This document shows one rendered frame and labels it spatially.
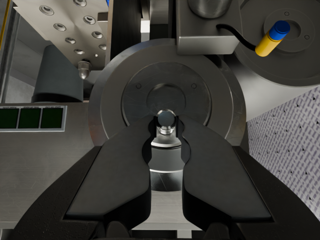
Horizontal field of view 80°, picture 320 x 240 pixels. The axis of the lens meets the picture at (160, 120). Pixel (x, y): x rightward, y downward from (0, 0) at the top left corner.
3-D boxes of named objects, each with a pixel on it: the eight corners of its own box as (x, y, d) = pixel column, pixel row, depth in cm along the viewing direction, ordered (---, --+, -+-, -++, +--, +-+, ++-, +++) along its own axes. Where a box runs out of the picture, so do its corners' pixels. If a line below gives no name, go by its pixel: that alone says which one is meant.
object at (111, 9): (118, -87, 24) (111, 43, 20) (141, 33, 47) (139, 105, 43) (114, -87, 24) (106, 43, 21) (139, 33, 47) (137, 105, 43)
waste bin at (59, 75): (60, 67, 270) (54, 115, 255) (26, 44, 217) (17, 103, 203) (95, 63, 260) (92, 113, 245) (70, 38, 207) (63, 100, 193)
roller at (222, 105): (255, 79, 17) (194, 201, 15) (201, 128, 42) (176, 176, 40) (143, 24, 18) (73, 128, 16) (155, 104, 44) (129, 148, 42)
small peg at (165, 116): (178, 111, 13) (174, 131, 13) (176, 120, 16) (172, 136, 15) (158, 106, 13) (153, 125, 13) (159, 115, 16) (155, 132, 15)
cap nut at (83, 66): (88, 60, 52) (87, 75, 51) (93, 67, 56) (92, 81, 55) (75, 61, 52) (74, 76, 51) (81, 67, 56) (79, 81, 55)
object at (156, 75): (209, 59, 17) (214, 147, 15) (205, 70, 19) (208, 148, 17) (123, 60, 17) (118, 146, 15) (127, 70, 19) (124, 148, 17)
